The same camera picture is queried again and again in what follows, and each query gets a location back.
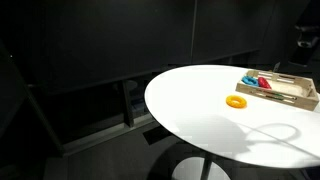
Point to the dark shelf unit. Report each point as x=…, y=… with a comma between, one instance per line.
x=100, y=113

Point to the wooden tray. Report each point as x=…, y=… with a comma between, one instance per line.
x=300, y=100

